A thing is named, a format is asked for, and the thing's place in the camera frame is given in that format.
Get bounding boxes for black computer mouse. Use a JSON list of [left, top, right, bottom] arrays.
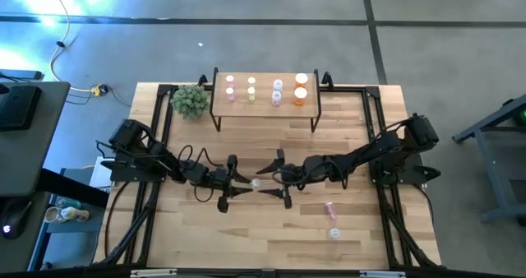
[[1, 202, 33, 240]]

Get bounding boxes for dark grey desk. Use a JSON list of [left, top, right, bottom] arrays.
[[0, 80, 72, 273]]

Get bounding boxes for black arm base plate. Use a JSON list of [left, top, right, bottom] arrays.
[[371, 154, 441, 187], [100, 159, 166, 183]]

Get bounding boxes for taped orange pill bottle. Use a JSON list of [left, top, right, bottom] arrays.
[[293, 86, 309, 107]]

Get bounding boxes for teal bottle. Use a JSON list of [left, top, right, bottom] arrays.
[[55, 198, 82, 209]]

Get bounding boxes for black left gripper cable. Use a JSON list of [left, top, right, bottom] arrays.
[[177, 144, 226, 204]]

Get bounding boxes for black device box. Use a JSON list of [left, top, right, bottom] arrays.
[[0, 84, 43, 132]]

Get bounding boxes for blue grey cart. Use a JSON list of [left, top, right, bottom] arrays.
[[28, 166, 110, 273]]

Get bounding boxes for wooden shelf black metal frame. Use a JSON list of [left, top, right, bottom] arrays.
[[208, 67, 322, 134]]

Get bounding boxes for grey metal table frame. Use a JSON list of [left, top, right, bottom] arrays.
[[451, 93, 526, 228]]

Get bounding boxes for black diagonal bar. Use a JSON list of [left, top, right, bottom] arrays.
[[37, 167, 111, 209]]

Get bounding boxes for yellow floor cable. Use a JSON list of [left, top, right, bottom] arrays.
[[44, 0, 104, 96]]

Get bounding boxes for white box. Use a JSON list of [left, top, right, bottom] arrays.
[[89, 156, 114, 188]]

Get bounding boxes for white mug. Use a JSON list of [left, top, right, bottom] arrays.
[[44, 206, 61, 224]]

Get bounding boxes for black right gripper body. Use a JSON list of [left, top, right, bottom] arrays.
[[279, 158, 320, 188]]

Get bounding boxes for potted green plant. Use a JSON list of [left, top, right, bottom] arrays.
[[169, 83, 211, 121]]

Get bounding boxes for beige bottle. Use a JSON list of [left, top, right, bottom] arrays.
[[60, 206, 90, 223]]

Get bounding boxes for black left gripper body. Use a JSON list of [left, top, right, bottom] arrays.
[[204, 167, 235, 193]]

